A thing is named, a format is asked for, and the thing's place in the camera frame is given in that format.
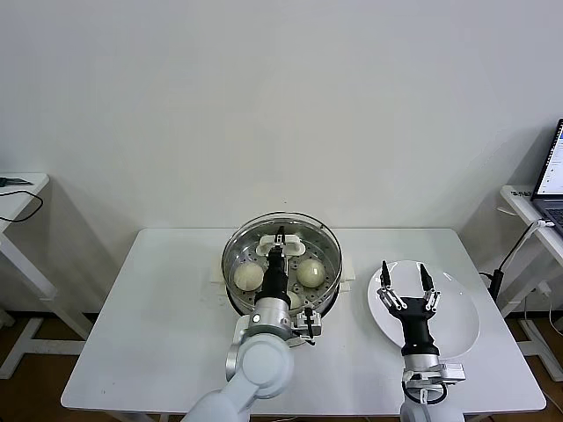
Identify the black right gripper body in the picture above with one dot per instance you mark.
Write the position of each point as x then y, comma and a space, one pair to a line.
415, 327

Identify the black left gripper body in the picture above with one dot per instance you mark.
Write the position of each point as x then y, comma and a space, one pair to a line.
275, 277

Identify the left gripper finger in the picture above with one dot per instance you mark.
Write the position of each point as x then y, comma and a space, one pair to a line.
280, 233
285, 244

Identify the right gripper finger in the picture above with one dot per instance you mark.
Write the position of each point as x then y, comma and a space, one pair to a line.
429, 296
388, 293

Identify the white steamed baozi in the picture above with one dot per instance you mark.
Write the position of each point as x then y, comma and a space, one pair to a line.
311, 273
295, 300
246, 278

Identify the round glass lid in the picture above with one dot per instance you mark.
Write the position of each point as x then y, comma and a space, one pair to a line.
316, 242

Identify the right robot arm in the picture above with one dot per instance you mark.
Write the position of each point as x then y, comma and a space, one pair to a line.
422, 369

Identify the steel steamer basket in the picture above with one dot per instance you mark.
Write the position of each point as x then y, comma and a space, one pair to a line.
327, 303

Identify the white round plate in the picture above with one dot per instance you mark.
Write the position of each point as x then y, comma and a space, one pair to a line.
457, 325

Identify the white electric cooker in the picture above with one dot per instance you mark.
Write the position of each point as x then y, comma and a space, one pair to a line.
347, 272

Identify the white side table with laptop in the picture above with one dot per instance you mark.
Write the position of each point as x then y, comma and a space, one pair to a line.
521, 206

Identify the grey open laptop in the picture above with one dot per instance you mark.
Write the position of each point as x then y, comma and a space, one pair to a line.
552, 176

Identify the flat black device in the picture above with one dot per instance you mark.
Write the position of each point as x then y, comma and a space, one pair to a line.
15, 180

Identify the dark floor object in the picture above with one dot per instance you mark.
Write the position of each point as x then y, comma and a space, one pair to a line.
4, 318

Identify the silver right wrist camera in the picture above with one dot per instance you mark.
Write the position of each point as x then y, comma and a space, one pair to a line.
453, 373

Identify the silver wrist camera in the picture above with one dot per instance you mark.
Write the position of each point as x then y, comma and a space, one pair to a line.
453, 373
307, 327

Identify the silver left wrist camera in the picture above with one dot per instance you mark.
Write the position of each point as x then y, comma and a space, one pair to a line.
307, 327

